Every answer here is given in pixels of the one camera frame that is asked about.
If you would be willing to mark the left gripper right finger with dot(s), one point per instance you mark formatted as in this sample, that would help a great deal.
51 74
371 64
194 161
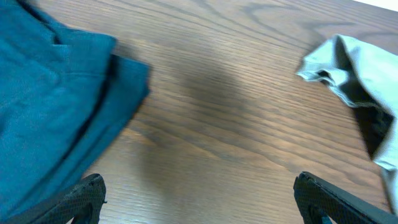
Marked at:
321 202

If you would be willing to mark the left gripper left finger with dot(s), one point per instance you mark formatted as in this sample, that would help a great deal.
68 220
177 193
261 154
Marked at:
78 204

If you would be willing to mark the khaki green shorts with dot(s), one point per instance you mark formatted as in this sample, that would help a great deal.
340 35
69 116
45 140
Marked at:
362 75

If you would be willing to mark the folded navy blue shorts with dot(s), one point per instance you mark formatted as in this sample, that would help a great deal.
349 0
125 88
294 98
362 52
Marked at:
65 96

